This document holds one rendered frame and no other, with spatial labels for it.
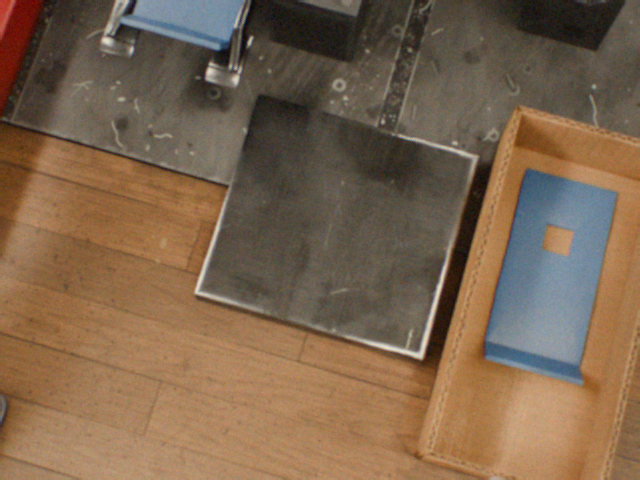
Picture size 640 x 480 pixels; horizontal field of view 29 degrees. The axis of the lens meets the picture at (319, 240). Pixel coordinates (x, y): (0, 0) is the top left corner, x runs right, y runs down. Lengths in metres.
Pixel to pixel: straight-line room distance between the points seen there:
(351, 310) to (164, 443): 0.16
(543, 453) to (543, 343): 0.08
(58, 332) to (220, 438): 0.14
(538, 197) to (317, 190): 0.16
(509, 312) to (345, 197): 0.15
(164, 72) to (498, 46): 0.26
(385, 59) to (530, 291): 0.21
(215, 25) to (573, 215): 0.30
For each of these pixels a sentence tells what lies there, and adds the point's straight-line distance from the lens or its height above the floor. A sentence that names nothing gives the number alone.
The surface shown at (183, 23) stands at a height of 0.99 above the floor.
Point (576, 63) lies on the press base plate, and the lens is 0.97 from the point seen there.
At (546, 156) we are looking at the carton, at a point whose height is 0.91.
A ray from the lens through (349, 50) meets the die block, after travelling 0.92.
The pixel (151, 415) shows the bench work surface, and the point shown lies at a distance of 0.88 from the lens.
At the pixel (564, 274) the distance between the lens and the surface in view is 0.91.
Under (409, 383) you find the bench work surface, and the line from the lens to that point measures 0.88.
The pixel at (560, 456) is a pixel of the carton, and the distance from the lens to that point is 0.89.
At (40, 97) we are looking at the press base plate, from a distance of 0.95.
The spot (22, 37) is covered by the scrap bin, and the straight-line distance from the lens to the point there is 0.95.
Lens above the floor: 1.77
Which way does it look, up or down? 75 degrees down
